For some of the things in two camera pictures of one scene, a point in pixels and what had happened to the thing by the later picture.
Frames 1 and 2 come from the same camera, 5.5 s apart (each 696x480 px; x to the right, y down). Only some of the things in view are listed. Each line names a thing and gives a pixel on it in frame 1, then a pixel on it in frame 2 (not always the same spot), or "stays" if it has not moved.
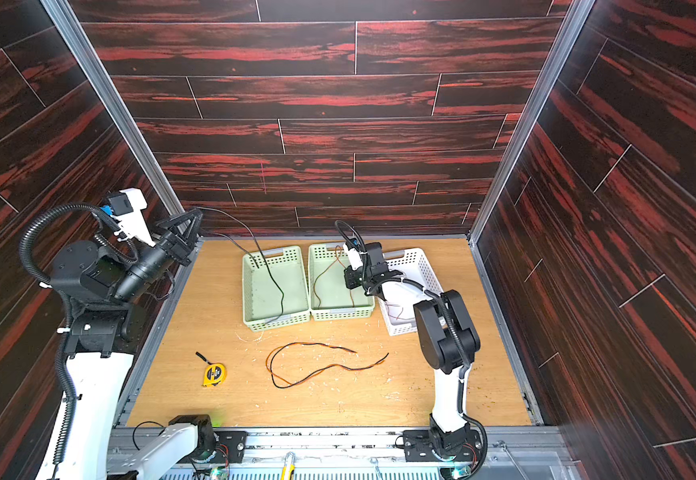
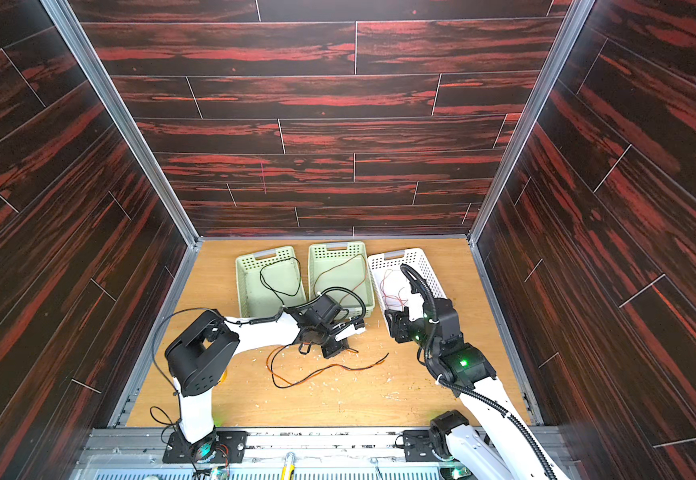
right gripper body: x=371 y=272 -> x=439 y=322
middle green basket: x=330 y=298 stays
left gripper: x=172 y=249 -> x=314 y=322
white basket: x=397 y=309 stays
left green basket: x=274 y=289 stays
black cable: x=249 y=251 -> x=280 y=292
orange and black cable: x=320 y=371 stays
